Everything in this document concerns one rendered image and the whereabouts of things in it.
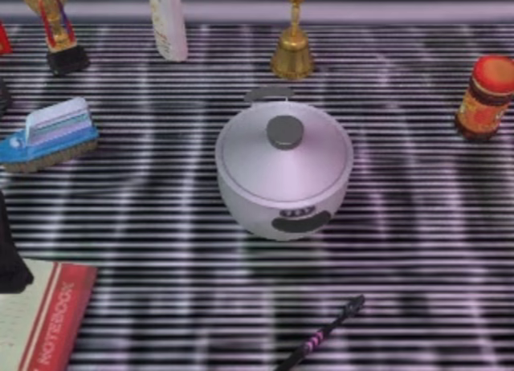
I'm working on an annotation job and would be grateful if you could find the white pot with lid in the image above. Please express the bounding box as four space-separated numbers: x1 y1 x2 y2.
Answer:
214 86 354 243

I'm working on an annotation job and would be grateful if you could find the white bottle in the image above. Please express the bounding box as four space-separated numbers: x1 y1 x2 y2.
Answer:
146 0 189 63

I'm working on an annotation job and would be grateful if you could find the gold hand bell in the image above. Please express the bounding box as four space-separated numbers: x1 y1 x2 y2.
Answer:
270 0 315 81

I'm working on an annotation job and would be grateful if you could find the black pen with pink marks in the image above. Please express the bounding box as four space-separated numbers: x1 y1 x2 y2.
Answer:
275 294 366 371

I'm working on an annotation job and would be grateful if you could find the blue scrubbing brush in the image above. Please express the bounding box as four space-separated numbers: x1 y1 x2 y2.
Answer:
0 96 100 174

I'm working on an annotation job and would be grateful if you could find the red-lidded brown jar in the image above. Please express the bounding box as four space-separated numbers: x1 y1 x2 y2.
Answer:
454 55 514 142

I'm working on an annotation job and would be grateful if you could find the gold trophy on black base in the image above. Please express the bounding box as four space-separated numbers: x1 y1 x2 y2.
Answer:
17 0 91 76

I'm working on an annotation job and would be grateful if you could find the red and white notebook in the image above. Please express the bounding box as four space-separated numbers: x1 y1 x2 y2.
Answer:
0 259 99 371

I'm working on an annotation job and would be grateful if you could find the small red object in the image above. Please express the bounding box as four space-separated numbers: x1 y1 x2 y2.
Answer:
0 21 13 56

